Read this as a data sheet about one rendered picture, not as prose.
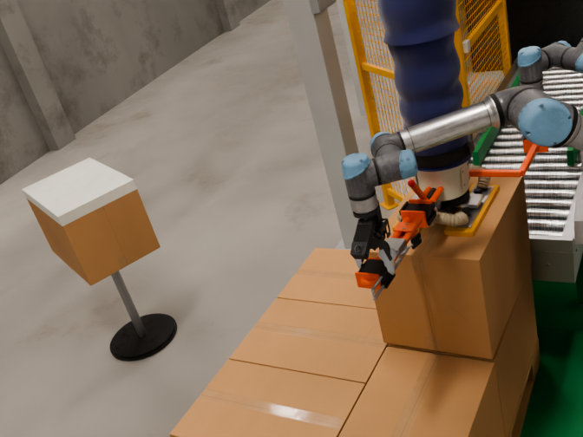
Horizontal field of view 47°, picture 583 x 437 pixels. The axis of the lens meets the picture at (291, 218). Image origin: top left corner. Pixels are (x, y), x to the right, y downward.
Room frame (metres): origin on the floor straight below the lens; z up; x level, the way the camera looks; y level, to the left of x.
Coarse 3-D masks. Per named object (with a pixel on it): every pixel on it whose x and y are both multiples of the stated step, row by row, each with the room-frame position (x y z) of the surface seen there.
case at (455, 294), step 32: (512, 192) 2.07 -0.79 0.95; (512, 224) 2.02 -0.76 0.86; (416, 256) 1.84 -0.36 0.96; (448, 256) 1.78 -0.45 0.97; (480, 256) 1.73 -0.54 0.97; (512, 256) 1.98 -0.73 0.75; (416, 288) 1.85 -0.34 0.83; (448, 288) 1.78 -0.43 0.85; (480, 288) 1.72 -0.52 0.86; (512, 288) 1.95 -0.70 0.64; (384, 320) 1.93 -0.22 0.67; (416, 320) 1.86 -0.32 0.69; (448, 320) 1.79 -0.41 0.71; (480, 320) 1.72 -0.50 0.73; (448, 352) 1.80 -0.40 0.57; (480, 352) 1.73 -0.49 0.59
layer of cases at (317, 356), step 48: (288, 288) 2.50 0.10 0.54; (336, 288) 2.40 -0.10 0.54; (528, 288) 2.15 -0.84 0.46; (288, 336) 2.16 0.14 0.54; (336, 336) 2.08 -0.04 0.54; (528, 336) 2.09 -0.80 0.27; (240, 384) 1.96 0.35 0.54; (288, 384) 1.89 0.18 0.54; (336, 384) 1.82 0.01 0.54; (384, 384) 1.76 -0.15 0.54; (432, 384) 1.69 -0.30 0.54; (480, 384) 1.63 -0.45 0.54; (192, 432) 1.79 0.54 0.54; (240, 432) 1.73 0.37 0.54; (288, 432) 1.66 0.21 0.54; (336, 432) 1.61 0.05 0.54; (384, 432) 1.55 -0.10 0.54; (432, 432) 1.50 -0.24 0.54; (480, 432) 1.52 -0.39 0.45
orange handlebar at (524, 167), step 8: (528, 152) 2.08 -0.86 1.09; (536, 152) 2.09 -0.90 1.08; (528, 160) 2.01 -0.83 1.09; (520, 168) 1.97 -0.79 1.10; (472, 176) 2.05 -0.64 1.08; (480, 176) 2.03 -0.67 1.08; (488, 176) 2.01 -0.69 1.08; (496, 176) 2.00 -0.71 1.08; (504, 176) 1.98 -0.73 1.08; (512, 176) 1.97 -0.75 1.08; (520, 176) 1.95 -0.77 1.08; (424, 192) 1.99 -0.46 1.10; (440, 192) 1.97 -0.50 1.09; (400, 224) 1.81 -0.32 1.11; (408, 224) 1.80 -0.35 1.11; (416, 224) 1.79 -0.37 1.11; (400, 232) 1.78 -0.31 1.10; (408, 232) 1.76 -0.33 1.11; (416, 232) 1.78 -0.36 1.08; (408, 240) 1.73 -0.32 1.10; (368, 280) 1.56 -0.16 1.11; (376, 280) 1.55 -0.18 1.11
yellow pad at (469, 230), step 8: (472, 192) 2.11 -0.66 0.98; (480, 192) 2.06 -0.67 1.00; (488, 192) 2.08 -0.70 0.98; (496, 192) 2.09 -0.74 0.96; (488, 200) 2.03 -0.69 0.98; (464, 208) 1.97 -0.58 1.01; (472, 208) 2.00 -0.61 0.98; (480, 208) 1.98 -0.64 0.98; (488, 208) 2.01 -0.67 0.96; (472, 216) 1.95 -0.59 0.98; (480, 216) 1.94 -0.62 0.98; (472, 224) 1.90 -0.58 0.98; (480, 224) 1.92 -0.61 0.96; (448, 232) 1.91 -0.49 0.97; (456, 232) 1.89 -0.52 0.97; (464, 232) 1.87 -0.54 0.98; (472, 232) 1.86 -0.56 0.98
